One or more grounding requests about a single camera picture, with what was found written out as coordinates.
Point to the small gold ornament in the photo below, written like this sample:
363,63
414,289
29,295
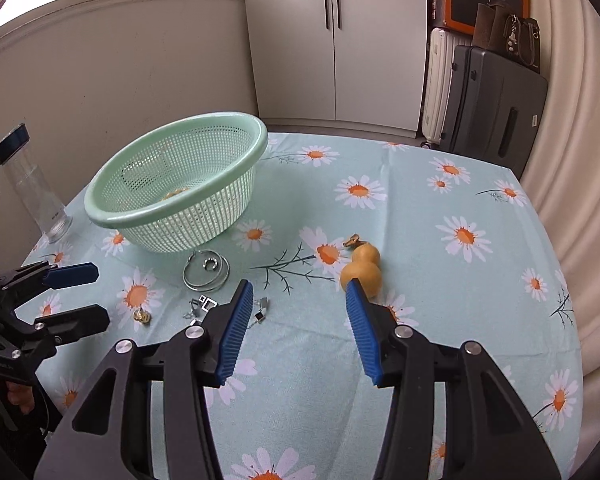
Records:
141,317

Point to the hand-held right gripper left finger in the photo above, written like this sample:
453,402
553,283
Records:
232,335

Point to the dark grey suitcase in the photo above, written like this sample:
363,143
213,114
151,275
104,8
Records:
485,110

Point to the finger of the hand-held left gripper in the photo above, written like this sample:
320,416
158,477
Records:
75,274
80,319

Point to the white ribbed suitcase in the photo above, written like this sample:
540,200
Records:
440,85

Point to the green plastic mesh basket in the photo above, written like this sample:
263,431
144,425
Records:
105,210

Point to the cream curtain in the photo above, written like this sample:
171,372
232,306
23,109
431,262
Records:
580,160

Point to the white wardrobe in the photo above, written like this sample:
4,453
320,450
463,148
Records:
290,60

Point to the thin silver bangles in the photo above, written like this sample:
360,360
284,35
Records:
185,276

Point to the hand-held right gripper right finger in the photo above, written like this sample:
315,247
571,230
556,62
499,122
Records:
362,335

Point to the dark handbag with charm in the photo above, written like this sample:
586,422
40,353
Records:
525,45

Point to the daisy print tablecloth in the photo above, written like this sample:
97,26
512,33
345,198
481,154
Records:
305,200

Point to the person's left hand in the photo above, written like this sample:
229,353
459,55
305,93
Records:
21,396

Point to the yellow gourd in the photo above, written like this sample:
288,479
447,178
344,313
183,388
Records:
365,275

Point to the clear water bottle dark cap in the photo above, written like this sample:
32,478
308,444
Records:
35,195

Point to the brown suede bag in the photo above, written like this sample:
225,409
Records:
490,27

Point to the small gold leaf clip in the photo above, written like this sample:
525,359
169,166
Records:
352,240

